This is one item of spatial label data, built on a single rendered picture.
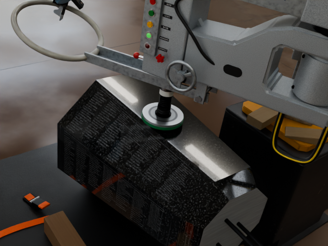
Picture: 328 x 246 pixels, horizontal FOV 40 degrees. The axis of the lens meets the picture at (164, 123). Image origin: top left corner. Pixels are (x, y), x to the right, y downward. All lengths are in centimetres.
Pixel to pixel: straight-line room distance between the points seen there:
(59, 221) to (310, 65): 163
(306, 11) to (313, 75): 26
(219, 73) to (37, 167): 170
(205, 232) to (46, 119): 202
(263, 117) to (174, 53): 76
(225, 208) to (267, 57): 68
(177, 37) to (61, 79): 242
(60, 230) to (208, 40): 138
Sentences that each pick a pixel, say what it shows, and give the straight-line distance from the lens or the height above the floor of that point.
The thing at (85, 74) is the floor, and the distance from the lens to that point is 435.
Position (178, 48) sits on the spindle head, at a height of 130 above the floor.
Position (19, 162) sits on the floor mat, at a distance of 327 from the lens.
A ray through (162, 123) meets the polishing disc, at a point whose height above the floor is 87.
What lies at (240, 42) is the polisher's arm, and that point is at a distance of 186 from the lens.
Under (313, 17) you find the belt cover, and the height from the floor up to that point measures 160.
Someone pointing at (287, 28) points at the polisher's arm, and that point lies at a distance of 179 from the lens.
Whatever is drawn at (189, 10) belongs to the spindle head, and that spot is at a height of 147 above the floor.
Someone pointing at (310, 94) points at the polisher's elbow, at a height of 129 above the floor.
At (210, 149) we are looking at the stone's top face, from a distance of 218.
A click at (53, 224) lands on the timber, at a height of 13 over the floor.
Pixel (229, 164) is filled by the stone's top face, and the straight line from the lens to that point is 212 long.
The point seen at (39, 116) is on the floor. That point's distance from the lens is 373.
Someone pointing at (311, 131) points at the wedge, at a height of 82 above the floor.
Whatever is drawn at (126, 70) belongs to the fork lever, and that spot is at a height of 107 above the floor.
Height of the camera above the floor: 211
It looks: 34 degrees down
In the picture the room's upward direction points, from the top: 9 degrees clockwise
